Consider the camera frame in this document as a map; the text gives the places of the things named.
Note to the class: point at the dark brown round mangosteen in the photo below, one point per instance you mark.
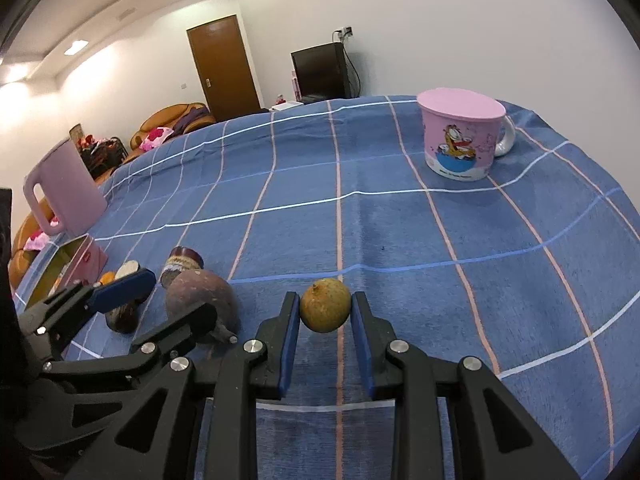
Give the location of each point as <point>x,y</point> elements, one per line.
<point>120,319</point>

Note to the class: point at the yellow-green round passion fruit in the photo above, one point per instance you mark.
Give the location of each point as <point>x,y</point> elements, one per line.
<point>325,305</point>

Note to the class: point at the pink rectangular tin box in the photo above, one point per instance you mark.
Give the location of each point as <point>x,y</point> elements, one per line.
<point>87,260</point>

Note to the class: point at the pink cartoon cup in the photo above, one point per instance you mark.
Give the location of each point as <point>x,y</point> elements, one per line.
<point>455,145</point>

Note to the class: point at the flat white box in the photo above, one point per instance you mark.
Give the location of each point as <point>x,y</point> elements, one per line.
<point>286,105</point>

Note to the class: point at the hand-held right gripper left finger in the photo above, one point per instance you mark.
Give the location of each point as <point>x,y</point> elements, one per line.
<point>290,340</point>

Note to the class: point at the tall pink box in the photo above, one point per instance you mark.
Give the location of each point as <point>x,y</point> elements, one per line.
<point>296,85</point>

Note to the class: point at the black television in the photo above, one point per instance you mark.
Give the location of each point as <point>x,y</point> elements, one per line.
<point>320,72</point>

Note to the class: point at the brown framed board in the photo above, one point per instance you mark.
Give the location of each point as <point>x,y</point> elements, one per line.
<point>75,132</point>

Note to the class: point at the pink floral cushion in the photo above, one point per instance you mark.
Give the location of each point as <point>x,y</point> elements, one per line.
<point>37,241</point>
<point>155,136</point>

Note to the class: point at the purple cloth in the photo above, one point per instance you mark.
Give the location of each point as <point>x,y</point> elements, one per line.
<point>192,117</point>

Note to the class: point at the red plush toys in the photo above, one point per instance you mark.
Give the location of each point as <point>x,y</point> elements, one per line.
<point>90,140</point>

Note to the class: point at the square ceiling light panel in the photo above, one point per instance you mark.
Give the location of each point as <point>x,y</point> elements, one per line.
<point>76,48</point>

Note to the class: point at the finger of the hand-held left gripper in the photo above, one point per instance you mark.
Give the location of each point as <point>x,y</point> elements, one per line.
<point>125,287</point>
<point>195,320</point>

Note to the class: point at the ceiling air vent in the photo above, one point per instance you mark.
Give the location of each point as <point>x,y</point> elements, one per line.
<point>127,13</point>

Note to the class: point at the pink electric kettle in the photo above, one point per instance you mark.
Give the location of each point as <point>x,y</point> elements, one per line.
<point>70,185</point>

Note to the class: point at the dark cluttered rack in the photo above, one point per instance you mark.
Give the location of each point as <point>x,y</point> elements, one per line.
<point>107,157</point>

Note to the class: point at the orange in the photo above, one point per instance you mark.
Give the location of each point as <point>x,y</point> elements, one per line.
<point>107,278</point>

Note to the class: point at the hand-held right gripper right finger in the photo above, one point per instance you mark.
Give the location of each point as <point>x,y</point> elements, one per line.
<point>362,350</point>

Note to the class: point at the brown wooden door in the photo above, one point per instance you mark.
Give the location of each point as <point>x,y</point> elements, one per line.
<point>222,65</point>

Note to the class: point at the small dark jar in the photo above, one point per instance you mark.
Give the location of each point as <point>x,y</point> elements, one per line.
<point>181,262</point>

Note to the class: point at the long brown leather sofa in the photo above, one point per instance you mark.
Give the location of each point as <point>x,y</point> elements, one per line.
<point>22,240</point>

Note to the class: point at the small brown leather sofa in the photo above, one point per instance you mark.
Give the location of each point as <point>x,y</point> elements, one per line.
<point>165,115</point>

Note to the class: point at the wall socket with plugs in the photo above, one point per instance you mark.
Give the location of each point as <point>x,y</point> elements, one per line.
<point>345,32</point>

